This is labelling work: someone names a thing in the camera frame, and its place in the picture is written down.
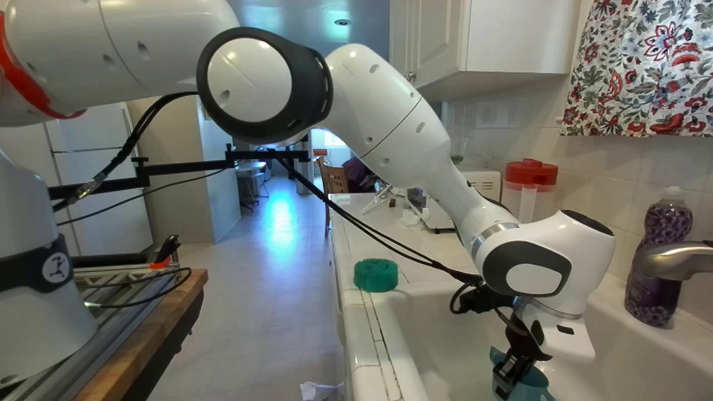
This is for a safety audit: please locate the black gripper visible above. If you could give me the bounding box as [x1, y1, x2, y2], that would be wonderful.
[489, 314, 554, 401]

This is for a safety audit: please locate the blue plastic cup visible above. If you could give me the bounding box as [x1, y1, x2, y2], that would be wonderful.
[488, 344, 554, 401]

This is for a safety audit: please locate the white ceramic sink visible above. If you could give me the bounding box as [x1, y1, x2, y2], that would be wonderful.
[370, 276, 713, 401]

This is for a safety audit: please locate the green lid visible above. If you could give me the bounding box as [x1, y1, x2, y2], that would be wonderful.
[352, 255, 401, 293]

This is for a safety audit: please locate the clear pitcher red lid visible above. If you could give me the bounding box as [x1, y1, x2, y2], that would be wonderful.
[500, 155, 562, 225]

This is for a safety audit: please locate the grey metal faucet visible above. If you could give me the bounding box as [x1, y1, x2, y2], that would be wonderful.
[631, 237, 713, 284]

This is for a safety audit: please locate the purple dish soap bottle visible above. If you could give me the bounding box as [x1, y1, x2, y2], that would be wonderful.
[624, 185, 694, 330]

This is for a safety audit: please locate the purple fabric item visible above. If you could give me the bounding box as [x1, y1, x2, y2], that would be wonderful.
[341, 153, 374, 193]

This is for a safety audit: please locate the brown wooden chair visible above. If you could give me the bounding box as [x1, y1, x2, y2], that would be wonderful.
[319, 162, 352, 195]

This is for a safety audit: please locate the floral patterned curtain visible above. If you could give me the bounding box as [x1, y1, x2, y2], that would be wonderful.
[559, 0, 713, 140]

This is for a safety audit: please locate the wooden table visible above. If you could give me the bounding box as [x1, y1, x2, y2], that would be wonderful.
[73, 266, 208, 401]

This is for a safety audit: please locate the orange black clamp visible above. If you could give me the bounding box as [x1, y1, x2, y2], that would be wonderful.
[152, 233, 182, 271]

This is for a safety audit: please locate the white refrigerator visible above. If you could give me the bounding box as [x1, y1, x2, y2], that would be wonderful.
[0, 101, 153, 258]

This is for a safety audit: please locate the white wrist mount plate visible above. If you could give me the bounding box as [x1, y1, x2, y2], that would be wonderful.
[530, 302, 596, 365]

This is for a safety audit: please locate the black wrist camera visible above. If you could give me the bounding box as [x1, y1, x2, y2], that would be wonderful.
[448, 276, 515, 317]

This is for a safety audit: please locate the white wall cabinet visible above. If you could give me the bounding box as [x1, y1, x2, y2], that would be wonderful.
[388, 0, 584, 101]

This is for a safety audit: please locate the black cable loop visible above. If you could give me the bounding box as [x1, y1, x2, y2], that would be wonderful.
[79, 264, 193, 314]

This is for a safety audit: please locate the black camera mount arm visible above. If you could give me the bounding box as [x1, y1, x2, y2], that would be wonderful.
[47, 143, 314, 202]

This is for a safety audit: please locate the metal base frame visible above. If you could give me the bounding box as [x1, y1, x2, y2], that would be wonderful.
[0, 263, 187, 401]

